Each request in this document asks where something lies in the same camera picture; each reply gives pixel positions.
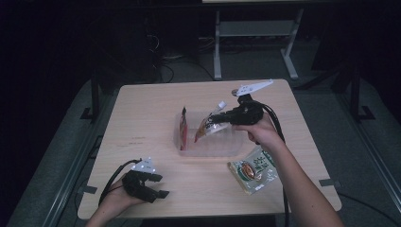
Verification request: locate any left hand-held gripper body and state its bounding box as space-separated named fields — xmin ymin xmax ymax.
xmin=121 ymin=156 xmax=158 ymax=203

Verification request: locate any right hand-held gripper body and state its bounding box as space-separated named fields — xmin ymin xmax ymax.
xmin=226 ymin=79 xmax=274 ymax=126

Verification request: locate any clear plastic container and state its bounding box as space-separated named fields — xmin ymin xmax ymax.
xmin=173 ymin=111 xmax=246 ymax=158

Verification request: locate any red sauce packet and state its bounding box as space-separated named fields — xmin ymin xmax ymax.
xmin=178 ymin=106 xmax=189 ymax=151

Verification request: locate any green and white sauce packet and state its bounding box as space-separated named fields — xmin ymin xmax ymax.
xmin=227 ymin=146 xmax=280 ymax=196

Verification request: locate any person's right hand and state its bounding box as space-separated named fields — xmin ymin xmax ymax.
xmin=233 ymin=113 xmax=286 ymax=149

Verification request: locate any person's left hand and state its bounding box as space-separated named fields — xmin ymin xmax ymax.
xmin=103 ymin=177 xmax=149 ymax=212

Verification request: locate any grey tape strip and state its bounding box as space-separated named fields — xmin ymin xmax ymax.
xmin=78 ymin=184 xmax=98 ymax=195
xmin=319 ymin=178 xmax=342 ymax=189

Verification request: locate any black metal stand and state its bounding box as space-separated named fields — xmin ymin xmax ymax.
xmin=79 ymin=70 xmax=102 ymax=123
xmin=348 ymin=65 xmax=376 ymax=123

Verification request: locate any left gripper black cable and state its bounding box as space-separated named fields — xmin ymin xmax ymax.
xmin=97 ymin=158 xmax=143 ymax=207

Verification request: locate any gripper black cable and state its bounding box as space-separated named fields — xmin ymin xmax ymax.
xmin=97 ymin=158 xmax=143 ymax=207
xmin=259 ymin=103 xmax=291 ymax=227

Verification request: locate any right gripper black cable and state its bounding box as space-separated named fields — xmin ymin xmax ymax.
xmin=259 ymin=103 xmax=291 ymax=227

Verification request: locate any tangle of floor cables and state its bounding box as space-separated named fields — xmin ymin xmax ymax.
xmin=145 ymin=32 xmax=216 ymax=83

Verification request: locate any white metal desk frame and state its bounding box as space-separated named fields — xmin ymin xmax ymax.
xmin=201 ymin=0 xmax=305 ymax=81

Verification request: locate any black floor cable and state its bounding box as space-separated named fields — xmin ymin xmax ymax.
xmin=338 ymin=191 xmax=401 ymax=227

